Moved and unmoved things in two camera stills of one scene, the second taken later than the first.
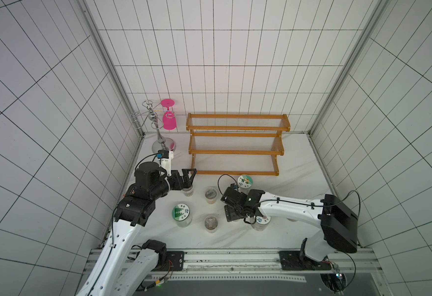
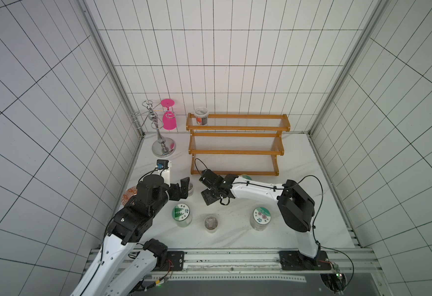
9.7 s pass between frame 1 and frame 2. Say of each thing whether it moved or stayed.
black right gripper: moved
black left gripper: moved
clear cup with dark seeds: moved
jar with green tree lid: stayed
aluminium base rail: stayed
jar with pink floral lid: stayed
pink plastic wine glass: stayed
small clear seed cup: stayed
